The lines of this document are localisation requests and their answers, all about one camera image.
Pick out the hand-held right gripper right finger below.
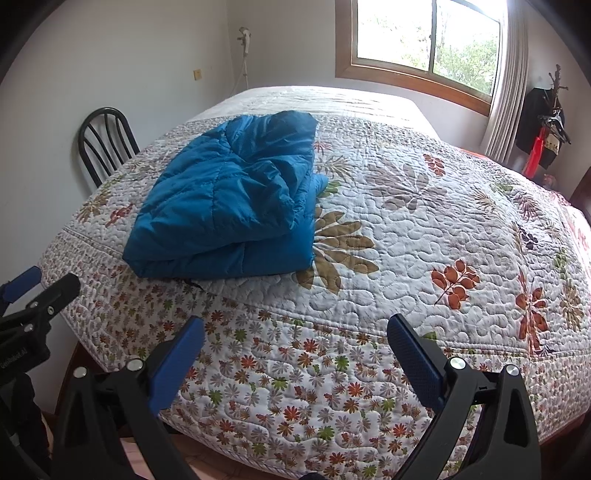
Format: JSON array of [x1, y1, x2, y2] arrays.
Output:
[[387, 314, 543, 480]]

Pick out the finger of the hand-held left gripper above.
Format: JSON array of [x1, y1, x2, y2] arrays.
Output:
[[0, 272, 81, 335], [0, 265, 43, 305]]

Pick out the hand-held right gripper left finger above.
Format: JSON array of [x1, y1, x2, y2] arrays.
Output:
[[51, 316, 218, 480]]

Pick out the blue puffer jacket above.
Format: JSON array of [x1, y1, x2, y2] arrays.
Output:
[[122, 111, 329, 281]]

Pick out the black clothes hanger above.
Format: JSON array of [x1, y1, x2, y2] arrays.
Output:
[[538, 108, 571, 145]]

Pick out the floral quilted bedspread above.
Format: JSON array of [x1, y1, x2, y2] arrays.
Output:
[[39, 85, 591, 480]]

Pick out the black metal chair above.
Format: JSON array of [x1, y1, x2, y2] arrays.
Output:
[[78, 107, 140, 189]]

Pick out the pink floral bedding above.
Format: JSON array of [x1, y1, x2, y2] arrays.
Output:
[[462, 148, 591, 259]]

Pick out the dark wooden headboard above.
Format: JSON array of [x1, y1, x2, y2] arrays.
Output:
[[569, 166, 591, 208]]

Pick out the red hanging item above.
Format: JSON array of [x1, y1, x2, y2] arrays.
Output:
[[523, 127, 546, 176]]

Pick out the grey curtain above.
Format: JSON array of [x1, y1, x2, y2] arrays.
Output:
[[480, 0, 529, 164]]

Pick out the wooden coat rack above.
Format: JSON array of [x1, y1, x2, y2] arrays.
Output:
[[547, 65, 566, 116]]

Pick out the wooden framed window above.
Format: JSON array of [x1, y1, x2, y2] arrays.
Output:
[[335, 0, 509, 116]]

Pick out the white handset cord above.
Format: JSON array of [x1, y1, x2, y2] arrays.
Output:
[[231, 51, 250, 90]]

